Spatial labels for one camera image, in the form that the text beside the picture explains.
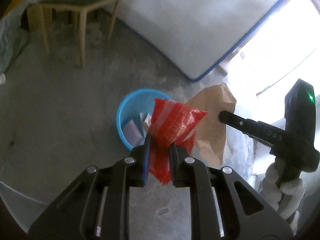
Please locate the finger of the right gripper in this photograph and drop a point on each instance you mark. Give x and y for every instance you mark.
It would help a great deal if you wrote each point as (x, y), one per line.
(254, 129)

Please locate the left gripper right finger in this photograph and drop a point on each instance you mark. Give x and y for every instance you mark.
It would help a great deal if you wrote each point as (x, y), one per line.
(223, 205)

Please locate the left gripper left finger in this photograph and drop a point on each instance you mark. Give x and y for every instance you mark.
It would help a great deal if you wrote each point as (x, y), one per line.
(96, 204)

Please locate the brown paper bag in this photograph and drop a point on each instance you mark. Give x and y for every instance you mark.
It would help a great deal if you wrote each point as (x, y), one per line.
(210, 132)

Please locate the red plastic wrapper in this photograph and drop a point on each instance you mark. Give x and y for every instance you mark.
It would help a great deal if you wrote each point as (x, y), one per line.
(171, 123)

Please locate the white gloved right hand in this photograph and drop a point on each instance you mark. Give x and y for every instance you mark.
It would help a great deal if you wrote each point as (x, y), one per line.
(273, 194)

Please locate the white mattress blue trim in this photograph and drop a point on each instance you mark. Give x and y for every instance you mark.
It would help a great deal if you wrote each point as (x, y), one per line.
(195, 35)

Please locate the wooden chair dark seat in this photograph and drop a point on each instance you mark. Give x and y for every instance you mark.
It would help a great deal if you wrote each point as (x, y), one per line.
(35, 17)

